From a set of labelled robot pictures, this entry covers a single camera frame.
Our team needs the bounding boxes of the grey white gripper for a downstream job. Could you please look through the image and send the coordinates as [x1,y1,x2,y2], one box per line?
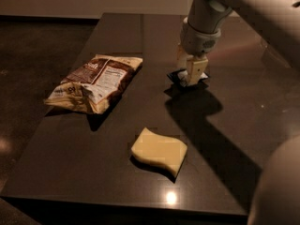
[176,18,221,86]

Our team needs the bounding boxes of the dark blue rxbar wrapper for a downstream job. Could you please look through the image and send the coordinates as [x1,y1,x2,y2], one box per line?
[167,69,209,88]

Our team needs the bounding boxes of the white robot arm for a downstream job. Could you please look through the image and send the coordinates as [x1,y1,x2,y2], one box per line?
[178,0,300,225]

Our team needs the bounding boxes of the yellow wavy sponge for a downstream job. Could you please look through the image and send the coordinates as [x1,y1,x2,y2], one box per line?
[131,127,188,178]

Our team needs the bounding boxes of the brown and white chip bag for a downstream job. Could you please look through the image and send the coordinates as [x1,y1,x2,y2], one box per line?
[44,54,143,114]

